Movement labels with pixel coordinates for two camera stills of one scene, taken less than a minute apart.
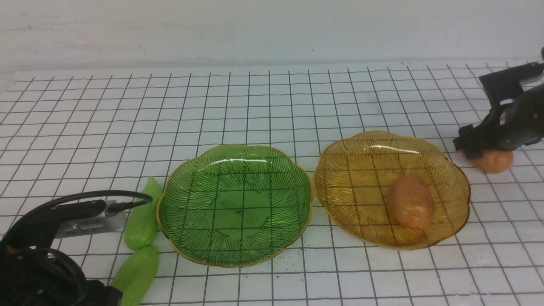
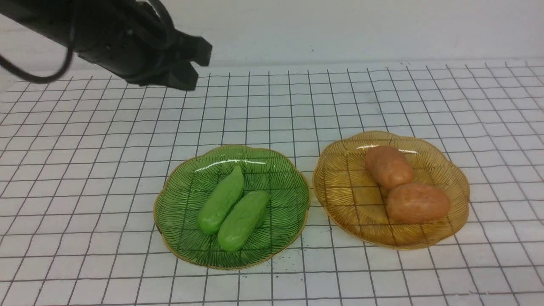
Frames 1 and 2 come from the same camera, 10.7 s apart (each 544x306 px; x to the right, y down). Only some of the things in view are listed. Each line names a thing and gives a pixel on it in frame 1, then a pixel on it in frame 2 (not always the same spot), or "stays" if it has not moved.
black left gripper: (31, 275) → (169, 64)
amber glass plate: (354, 174) stays
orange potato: (494, 161) → (388, 166)
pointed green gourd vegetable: (141, 226) → (217, 205)
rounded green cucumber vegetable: (136, 275) → (243, 219)
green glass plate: (229, 206) stays
